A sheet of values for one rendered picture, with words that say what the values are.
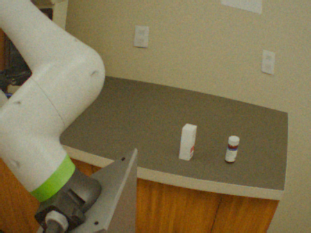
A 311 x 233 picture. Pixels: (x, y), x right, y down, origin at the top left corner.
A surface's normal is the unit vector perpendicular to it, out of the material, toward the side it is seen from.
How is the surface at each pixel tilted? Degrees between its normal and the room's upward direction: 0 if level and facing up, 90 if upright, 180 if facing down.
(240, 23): 90
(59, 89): 64
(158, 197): 90
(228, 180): 0
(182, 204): 90
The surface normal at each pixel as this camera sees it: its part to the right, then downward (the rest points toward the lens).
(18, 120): 0.39, -0.07
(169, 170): 0.07, -0.91
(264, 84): -0.32, 0.38
